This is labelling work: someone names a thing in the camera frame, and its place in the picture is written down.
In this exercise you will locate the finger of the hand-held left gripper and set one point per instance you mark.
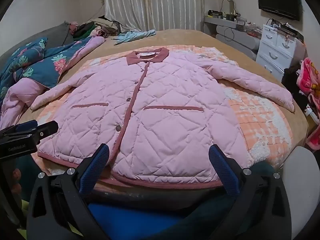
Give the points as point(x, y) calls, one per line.
point(46, 130)
point(25, 126)

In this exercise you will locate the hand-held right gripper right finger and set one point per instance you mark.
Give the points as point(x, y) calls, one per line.
point(225, 172)

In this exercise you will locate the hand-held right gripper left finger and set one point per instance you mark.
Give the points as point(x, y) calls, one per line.
point(95, 170)

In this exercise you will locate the pink quilted jacket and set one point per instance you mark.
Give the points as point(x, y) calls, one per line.
point(162, 120)

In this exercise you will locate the pile of clothes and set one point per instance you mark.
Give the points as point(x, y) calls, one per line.
point(100, 28)

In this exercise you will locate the person's left hand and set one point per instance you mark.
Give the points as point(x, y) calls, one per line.
point(16, 178)

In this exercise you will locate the person's dark teal clothing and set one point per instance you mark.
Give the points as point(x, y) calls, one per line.
point(262, 167)

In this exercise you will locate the blue cloth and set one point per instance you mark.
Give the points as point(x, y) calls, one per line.
point(130, 217)

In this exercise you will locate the orange plaid bear blanket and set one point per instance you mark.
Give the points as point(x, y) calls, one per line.
point(255, 120)

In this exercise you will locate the teal floral duvet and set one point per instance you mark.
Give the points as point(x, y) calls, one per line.
point(50, 67)

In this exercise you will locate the white round object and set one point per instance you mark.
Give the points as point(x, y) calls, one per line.
point(302, 180)

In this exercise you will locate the grey headboard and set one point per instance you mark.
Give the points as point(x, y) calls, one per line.
point(50, 37)

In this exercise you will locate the black garment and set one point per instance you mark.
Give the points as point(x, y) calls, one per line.
point(292, 80)

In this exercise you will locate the pink printed towel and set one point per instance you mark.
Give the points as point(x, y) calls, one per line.
point(310, 80)

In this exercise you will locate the light blue garment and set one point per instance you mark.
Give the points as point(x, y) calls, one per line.
point(135, 36)

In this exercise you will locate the white drawer cabinet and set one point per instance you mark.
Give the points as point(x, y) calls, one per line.
point(272, 47)

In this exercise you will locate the grey dressing table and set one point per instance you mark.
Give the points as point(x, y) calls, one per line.
point(237, 36)

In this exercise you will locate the bed with tan sheet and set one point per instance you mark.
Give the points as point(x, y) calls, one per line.
point(180, 38)

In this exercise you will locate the clutter of small bottles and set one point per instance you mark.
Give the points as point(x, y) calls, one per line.
point(240, 21)

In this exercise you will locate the black box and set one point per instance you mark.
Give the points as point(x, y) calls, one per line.
point(292, 31)

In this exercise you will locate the white curtain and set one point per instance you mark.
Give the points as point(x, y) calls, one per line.
point(155, 2)

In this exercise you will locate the oval table mirror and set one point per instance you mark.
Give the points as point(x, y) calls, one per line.
point(231, 5)

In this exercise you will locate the black wall television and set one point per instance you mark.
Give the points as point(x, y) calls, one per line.
point(277, 0)

